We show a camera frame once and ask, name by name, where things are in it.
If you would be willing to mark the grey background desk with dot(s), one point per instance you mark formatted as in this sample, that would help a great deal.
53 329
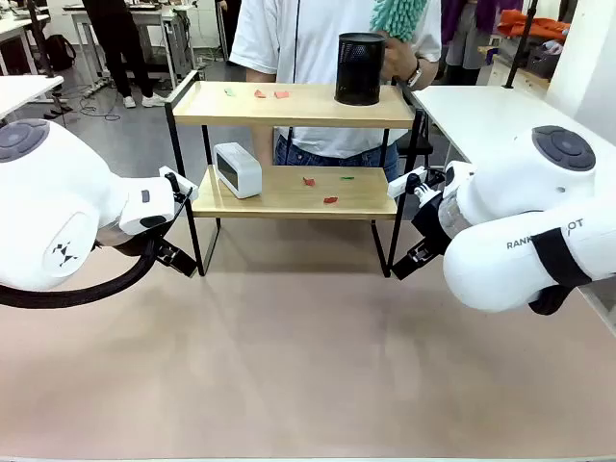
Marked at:
159 19

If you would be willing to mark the white background desk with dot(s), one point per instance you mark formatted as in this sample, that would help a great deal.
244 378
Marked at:
19 26

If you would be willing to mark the bystander in dark clothes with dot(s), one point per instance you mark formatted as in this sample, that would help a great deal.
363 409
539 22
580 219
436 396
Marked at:
231 24

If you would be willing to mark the black tripod stand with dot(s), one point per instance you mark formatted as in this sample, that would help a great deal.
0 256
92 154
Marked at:
41 43

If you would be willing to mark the grey storage basket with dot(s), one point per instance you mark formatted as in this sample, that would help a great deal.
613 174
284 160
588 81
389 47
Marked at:
544 62

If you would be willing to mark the person's left hand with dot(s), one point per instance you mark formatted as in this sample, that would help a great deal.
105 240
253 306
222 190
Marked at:
402 60

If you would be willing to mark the two-tier wooden metal shelf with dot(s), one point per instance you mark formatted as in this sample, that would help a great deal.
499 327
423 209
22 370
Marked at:
289 108

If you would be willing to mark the wrist watch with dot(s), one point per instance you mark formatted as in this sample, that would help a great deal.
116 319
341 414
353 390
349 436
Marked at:
416 74

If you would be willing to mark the wooden workbench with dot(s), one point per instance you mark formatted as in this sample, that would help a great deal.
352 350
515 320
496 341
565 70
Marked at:
498 67

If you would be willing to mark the white side table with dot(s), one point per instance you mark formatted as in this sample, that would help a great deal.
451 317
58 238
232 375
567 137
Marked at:
24 91

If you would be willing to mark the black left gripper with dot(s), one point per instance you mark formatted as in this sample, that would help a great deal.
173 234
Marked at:
155 244

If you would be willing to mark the person in white t-shirt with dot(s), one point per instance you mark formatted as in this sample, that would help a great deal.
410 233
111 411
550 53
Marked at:
298 38

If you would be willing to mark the person's left forearm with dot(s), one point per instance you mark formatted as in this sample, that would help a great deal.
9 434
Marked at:
428 72

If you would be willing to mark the teal chenille duster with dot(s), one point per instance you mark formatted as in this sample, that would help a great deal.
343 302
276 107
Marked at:
399 17

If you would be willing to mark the red paper scrap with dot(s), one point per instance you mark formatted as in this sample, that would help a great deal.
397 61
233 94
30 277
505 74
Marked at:
330 199
260 94
308 181
282 94

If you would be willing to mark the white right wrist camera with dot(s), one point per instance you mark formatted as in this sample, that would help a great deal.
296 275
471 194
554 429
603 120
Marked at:
402 185

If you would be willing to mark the black mesh pen holder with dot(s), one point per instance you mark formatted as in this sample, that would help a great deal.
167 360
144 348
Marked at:
358 67

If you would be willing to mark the person's right forearm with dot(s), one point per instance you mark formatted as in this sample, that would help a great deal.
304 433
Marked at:
264 144

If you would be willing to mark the black stand pole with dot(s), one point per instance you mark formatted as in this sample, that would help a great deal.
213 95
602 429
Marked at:
522 43

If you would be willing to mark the white digital clock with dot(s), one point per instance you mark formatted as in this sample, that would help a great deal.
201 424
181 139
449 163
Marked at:
245 173

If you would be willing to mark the large white table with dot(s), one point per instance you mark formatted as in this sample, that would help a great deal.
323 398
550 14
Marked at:
471 115

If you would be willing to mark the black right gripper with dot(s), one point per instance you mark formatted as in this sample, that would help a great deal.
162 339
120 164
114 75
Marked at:
433 226

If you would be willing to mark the white board panel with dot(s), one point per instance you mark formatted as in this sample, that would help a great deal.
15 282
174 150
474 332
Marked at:
582 58

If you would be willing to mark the bystander in black clothes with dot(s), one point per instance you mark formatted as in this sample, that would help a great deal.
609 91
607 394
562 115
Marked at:
115 38

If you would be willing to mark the black backpack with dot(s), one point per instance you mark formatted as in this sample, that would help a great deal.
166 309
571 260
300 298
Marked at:
61 53

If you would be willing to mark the bystander in purple shirt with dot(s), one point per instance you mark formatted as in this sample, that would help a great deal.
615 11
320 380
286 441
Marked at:
462 29

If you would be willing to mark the orange cloth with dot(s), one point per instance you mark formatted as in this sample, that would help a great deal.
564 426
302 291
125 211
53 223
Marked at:
534 26

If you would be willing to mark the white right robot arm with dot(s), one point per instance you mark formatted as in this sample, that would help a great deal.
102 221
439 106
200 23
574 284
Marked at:
505 192

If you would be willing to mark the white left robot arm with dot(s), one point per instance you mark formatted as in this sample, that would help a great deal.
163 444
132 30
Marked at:
48 192

